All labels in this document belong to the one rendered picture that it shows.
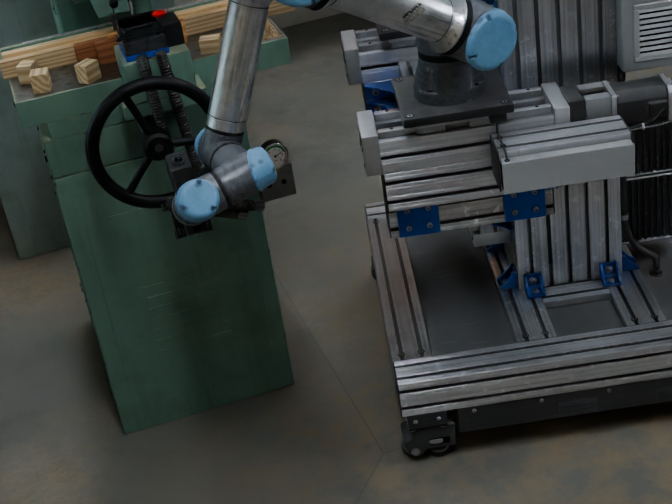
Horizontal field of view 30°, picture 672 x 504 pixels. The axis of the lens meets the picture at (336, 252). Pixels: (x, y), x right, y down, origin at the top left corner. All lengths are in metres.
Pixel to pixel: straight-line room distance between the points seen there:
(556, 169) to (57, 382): 1.53
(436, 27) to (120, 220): 0.91
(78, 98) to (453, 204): 0.83
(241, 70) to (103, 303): 0.82
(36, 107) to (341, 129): 1.92
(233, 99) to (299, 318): 1.19
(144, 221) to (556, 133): 0.94
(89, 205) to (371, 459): 0.86
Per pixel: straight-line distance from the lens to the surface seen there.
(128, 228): 2.87
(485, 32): 2.36
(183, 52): 2.63
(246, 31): 2.33
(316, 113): 4.62
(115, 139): 2.78
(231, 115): 2.37
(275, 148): 2.79
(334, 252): 3.71
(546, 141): 2.55
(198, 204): 2.24
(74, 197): 2.82
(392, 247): 3.23
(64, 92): 2.72
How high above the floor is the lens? 1.86
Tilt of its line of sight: 30 degrees down
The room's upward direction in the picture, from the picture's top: 9 degrees counter-clockwise
